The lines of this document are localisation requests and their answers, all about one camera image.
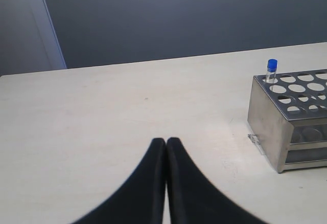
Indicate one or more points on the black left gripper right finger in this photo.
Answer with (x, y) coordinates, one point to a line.
(192, 197)

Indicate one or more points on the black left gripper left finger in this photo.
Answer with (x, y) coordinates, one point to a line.
(141, 198)

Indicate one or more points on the blue capped tube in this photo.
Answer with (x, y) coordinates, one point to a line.
(271, 71)

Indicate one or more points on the stainless steel test tube rack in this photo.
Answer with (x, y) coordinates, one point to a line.
(288, 117)

